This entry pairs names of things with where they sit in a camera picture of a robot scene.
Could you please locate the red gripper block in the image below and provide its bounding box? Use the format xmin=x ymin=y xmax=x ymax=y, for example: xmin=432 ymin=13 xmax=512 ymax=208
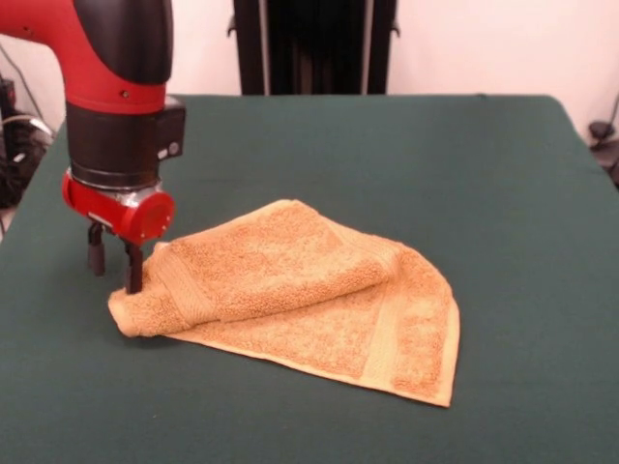
xmin=61 ymin=169 xmax=176 ymax=296

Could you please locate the orange terry towel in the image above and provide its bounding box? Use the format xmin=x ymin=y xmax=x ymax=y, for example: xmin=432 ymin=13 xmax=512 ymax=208
xmin=106 ymin=197 xmax=461 ymax=409

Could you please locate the dark green table cloth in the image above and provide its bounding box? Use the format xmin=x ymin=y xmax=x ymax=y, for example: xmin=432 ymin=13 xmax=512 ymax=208
xmin=0 ymin=95 xmax=619 ymax=464

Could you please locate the black cable pile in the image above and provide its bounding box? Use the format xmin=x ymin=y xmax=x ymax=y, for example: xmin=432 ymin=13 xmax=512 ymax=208
xmin=0 ymin=113 xmax=53 ymax=209

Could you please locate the black robot pedestal stand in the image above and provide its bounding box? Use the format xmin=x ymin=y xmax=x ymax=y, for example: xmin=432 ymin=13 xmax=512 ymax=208
xmin=225 ymin=0 xmax=402 ymax=97

